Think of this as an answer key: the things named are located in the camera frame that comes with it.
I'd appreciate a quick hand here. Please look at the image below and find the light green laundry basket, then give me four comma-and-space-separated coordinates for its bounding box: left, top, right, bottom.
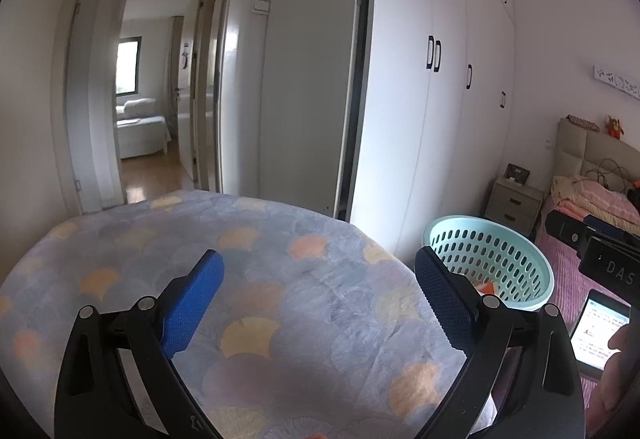
424, 215, 556, 312

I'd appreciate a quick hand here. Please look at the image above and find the bed with pink bedding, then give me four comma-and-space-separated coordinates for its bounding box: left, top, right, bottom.
492, 196, 640, 439

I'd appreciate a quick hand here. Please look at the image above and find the black cable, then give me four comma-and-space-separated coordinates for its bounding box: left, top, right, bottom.
584, 158, 637, 194

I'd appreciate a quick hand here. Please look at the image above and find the white wall sign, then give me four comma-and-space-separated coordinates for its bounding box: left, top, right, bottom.
594, 65, 640, 98

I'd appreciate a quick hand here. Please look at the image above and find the pastel fan-pattern blanket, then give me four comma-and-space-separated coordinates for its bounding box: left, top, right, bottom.
0, 189, 501, 439

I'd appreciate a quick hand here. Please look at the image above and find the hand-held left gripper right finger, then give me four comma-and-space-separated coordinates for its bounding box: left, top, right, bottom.
414, 245, 586, 439

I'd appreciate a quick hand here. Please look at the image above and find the white bed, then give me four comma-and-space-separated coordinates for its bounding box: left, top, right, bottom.
116, 98, 172, 160

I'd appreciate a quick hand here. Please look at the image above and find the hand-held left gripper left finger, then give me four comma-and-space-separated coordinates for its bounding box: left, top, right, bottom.
54, 249, 225, 439

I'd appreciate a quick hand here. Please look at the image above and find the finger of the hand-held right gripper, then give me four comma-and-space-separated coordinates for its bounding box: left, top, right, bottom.
545, 209, 593, 253
582, 214, 640, 241

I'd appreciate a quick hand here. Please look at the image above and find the beige nightstand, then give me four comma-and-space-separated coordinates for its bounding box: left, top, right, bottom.
487, 176, 546, 238

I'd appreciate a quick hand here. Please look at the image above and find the dark picture frame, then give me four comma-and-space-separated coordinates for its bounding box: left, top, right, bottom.
504, 163, 532, 184

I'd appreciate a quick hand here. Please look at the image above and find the beige padded headboard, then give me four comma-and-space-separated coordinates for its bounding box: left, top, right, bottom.
557, 116, 640, 192

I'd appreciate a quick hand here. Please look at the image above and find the smartphone with lit screen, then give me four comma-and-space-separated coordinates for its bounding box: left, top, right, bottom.
570, 289, 632, 380

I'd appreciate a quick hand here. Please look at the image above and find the white wardrobe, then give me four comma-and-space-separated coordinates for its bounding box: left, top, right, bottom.
220, 0, 517, 261

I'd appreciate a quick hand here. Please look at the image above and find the dark framed window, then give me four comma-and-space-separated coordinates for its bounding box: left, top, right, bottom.
116, 36, 142, 96

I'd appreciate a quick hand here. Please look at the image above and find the person's right hand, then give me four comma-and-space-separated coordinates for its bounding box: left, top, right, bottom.
587, 323, 640, 439

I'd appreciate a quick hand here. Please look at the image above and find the pink folded blanket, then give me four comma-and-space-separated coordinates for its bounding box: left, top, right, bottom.
550, 174, 640, 237

